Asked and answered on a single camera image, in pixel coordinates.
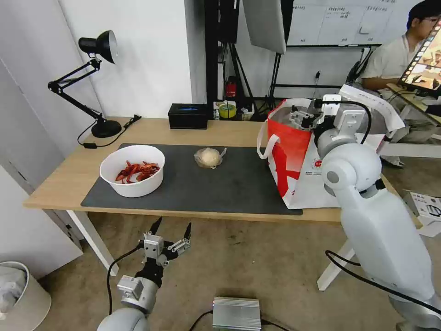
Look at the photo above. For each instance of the tilted computer monitor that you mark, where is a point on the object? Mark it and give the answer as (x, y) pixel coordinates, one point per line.
(425, 58)

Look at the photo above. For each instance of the white cabinet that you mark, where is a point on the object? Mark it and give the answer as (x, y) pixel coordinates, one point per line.
(31, 207)

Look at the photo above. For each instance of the black rectangular box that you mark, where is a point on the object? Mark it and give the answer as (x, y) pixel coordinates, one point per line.
(187, 119)

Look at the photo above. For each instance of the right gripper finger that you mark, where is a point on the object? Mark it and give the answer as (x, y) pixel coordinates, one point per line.
(300, 124)
(299, 112)

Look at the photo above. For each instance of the whiteboard with papers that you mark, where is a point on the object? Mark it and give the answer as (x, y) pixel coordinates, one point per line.
(337, 20)

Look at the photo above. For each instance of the bun in clear plastic bag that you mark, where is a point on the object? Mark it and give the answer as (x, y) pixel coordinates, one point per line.
(208, 158)

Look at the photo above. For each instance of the red and white takeout bag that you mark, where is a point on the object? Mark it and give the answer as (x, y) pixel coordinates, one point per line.
(293, 162)

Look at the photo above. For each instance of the silver metal power box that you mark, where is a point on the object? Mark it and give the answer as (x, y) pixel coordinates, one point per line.
(236, 312)

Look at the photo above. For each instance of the white waste bin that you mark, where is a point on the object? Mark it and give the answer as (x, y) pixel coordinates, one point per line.
(24, 303)

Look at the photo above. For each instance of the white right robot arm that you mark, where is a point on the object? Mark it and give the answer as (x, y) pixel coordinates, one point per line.
(375, 213)

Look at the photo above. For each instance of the black metal rack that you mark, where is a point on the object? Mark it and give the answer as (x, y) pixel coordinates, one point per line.
(213, 51)

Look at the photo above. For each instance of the printed cardboard box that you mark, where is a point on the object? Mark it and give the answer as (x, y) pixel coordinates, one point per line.
(425, 207)

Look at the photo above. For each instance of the black light stand tripod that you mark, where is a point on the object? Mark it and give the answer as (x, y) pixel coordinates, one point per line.
(241, 79)

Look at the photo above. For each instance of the person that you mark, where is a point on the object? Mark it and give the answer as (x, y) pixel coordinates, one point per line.
(382, 65)

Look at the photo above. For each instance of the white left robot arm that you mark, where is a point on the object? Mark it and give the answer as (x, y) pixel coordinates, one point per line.
(129, 319)

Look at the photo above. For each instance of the black desk lamp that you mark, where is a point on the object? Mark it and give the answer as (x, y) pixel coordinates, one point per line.
(103, 129)

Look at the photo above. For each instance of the red canister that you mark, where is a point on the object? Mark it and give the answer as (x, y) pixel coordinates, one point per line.
(231, 89)

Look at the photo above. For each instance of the white table leg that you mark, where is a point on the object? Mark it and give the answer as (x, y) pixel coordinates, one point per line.
(336, 265)
(94, 241)

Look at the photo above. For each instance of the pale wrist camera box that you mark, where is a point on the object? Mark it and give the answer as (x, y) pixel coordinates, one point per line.
(153, 246)

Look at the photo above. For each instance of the yellow-green tape roll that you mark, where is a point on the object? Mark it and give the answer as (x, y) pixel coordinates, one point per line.
(227, 111)

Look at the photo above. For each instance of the white softbox panel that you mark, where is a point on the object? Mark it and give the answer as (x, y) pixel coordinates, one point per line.
(265, 24)

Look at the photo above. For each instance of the white round paper bowl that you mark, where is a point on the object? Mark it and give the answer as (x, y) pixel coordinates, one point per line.
(137, 188)

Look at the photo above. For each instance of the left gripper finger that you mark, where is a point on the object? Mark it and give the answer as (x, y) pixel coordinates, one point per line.
(155, 225)
(187, 232)

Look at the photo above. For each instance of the dark grey desk mat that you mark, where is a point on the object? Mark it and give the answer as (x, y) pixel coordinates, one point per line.
(206, 193)

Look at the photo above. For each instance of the red crayfish shells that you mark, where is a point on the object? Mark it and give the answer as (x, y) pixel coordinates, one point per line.
(136, 170)

